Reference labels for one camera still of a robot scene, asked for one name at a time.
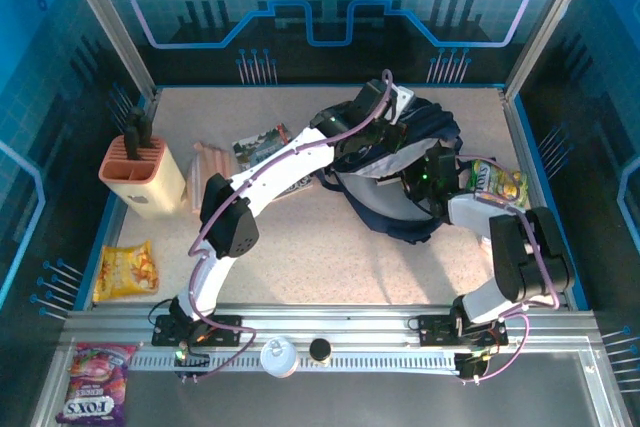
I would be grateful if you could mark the navy blue student backpack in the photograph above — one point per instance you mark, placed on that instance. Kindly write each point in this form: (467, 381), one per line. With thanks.
(380, 197)

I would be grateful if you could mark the landscape cover book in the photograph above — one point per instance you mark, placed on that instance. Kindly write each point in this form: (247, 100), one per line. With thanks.
(260, 147)

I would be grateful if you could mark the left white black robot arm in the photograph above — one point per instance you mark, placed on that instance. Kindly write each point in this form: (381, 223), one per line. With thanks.
(230, 232)

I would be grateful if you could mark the green Fox's candy bag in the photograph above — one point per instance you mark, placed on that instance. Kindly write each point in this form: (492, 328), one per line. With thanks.
(492, 179)

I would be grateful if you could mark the yellow chips bag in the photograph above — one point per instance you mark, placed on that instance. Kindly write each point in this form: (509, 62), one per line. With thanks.
(125, 272)

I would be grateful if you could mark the purple Fox's candy bag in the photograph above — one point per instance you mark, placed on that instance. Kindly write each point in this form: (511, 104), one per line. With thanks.
(95, 387)

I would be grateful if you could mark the small white pink box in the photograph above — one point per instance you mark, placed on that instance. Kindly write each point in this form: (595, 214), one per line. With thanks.
(486, 243)

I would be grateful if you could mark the black round bottle cap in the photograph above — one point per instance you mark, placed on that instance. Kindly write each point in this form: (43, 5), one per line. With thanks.
(320, 351)

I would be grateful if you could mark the pink and cream knife block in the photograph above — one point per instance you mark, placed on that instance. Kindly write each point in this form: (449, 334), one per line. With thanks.
(150, 187)

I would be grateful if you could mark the clear plastic cup lid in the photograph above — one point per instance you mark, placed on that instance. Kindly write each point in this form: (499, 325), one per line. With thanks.
(279, 357)

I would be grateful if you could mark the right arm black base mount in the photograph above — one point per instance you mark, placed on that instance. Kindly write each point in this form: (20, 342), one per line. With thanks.
(435, 329)

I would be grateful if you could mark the aluminium enclosure frame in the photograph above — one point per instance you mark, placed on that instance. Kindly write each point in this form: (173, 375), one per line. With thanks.
(350, 327)

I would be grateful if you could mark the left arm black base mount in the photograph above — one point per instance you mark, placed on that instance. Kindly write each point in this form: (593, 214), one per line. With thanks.
(165, 332)

